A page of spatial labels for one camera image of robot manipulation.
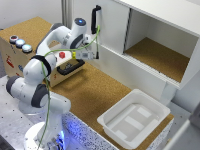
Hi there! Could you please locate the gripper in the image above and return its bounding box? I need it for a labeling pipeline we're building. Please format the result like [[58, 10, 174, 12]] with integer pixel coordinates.
[[75, 49, 98, 61]]

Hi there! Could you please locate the yellow block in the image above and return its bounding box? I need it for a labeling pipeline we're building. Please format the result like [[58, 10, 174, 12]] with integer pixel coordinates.
[[70, 51, 77, 60]]

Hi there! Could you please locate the wooden drawer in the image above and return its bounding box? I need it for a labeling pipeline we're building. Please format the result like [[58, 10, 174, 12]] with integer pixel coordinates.
[[49, 46, 87, 89]]

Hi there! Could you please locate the wooden drawer box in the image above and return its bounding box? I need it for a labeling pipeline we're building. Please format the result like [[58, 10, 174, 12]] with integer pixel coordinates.
[[0, 16, 73, 88]]

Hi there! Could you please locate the white sliding door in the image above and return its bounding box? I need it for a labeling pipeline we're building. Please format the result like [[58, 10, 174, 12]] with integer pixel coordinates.
[[71, 0, 131, 57]]

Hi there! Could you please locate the green button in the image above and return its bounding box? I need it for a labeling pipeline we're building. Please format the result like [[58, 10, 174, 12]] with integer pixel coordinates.
[[21, 43, 34, 54]]

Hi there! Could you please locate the blue button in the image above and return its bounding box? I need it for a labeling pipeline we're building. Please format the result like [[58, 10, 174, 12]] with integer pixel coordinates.
[[14, 38, 26, 49]]

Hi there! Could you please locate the red button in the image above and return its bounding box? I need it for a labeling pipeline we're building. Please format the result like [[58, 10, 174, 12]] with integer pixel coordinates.
[[9, 34, 19, 45]]

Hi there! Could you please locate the white cabinet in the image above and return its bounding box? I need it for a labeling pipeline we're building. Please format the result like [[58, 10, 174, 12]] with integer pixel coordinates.
[[71, 0, 200, 108]]

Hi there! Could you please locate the white plastic box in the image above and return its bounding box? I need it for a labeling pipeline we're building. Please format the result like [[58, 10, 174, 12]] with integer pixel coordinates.
[[96, 88, 172, 150]]

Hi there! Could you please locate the black drawer handle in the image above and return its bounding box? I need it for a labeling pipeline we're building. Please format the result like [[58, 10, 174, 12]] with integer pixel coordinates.
[[56, 59, 86, 76]]

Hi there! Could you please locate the black door handle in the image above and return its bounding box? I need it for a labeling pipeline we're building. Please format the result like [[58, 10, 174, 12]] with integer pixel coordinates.
[[91, 4, 103, 35]]

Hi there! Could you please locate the green cable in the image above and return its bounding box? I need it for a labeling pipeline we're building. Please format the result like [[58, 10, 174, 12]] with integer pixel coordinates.
[[36, 24, 102, 150]]

